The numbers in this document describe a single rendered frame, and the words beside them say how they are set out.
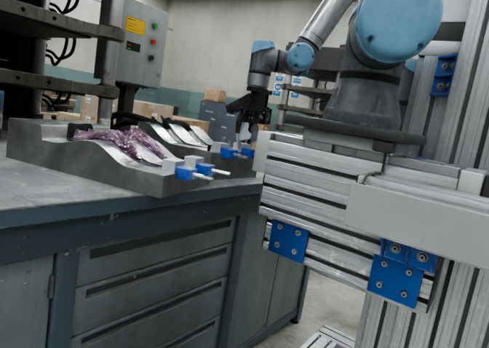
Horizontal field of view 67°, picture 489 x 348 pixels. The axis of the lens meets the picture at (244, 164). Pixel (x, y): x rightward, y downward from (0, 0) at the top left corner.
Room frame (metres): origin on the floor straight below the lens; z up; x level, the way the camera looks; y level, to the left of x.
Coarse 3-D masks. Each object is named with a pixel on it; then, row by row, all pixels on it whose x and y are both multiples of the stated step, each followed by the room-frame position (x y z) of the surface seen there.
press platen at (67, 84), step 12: (0, 72) 1.37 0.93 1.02; (12, 72) 1.40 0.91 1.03; (24, 72) 1.43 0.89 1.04; (24, 84) 1.44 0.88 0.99; (36, 84) 1.47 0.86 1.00; (48, 84) 1.51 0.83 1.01; (60, 84) 1.55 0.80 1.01; (72, 84) 1.59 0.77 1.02; (84, 84) 1.60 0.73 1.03; (96, 84) 1.65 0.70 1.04; (108, 84) 1.64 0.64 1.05; (48, 96) 2.12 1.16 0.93; (60, 96) 2.05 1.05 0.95; (108, 96) 1.63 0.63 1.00
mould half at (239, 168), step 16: (144, 128) 1.32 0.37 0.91; (160, 128) 1.32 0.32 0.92; (176, 128) 1.39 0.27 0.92; (192, 128) 1.47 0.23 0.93; (176, 144) 1.24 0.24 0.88; (208, 160) 1.13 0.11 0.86; (224, 160) 1.18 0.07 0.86; (240, 160) 1.25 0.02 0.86; (224, 176) 1.19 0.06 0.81; (240, 176) 1.26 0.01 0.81
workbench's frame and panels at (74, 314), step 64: (192, 192) 0.98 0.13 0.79; (256, 192) 1.23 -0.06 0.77; (0, 256) 0.66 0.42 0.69; (64, 256) 0.76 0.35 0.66; (128, 256) 0.91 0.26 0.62; (192, 256) 1.10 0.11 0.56; (256, 256) 1.40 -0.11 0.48; (0, 320) 0.67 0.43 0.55; (64, 320) 0.77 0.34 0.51; (128, 320) 0.94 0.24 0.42; (192, 320) 1.14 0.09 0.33; (256, 320) 1.47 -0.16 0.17
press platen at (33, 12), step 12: (0, 0) 1.36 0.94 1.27; (12, 0) 1.39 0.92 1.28; (12, 12) 1.39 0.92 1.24; (24, 12) 1.42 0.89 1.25; (36, 12) 1.45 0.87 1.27; (48, 12) 1.49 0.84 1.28; (48, 24) 1.52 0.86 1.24; (60, 24) 1.53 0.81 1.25; (72, 24) 1.57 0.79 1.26; (84, 24) 1.59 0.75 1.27; (96, 24) 1.61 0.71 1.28; (96, 36) 1.66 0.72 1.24; (108, 36) 1.62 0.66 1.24; (120, 36) 1.65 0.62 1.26; (72, 48) 1.98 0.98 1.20; (60, 60) 2.08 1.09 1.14
